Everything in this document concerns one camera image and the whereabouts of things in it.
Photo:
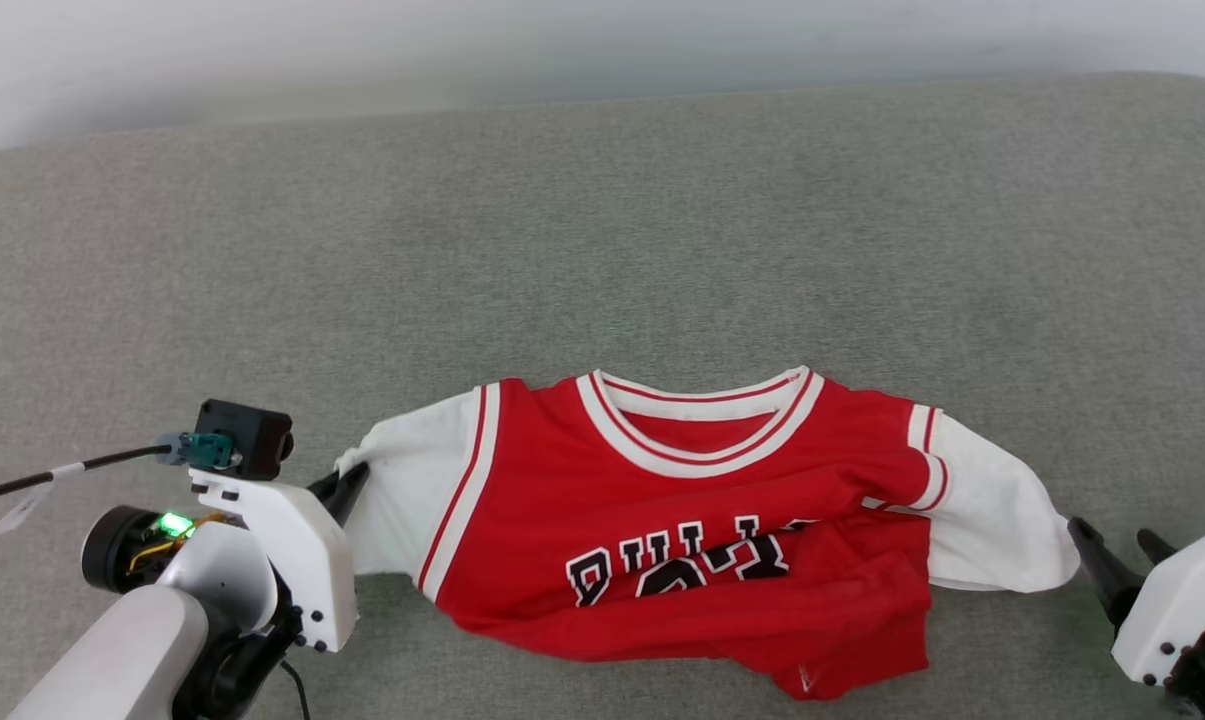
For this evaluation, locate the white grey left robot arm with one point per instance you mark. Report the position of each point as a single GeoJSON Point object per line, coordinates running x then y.
{"type": "Point", "coordinates": [112, 650]}

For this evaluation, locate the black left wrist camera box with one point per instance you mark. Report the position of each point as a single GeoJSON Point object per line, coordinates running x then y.
{"type": "Point", "coordinates": [247, 435]}

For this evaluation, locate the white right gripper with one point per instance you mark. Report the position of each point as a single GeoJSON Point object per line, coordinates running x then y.
{"type": "Point", "coordinates": [1182, 600]}

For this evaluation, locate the red and white basketball jersey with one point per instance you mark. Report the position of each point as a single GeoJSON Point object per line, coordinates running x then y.
{"type": "Point", "coordinates": [662, 520]}

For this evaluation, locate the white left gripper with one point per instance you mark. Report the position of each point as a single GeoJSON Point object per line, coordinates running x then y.
{"type": "Point", "coordinates": [307, 560]}

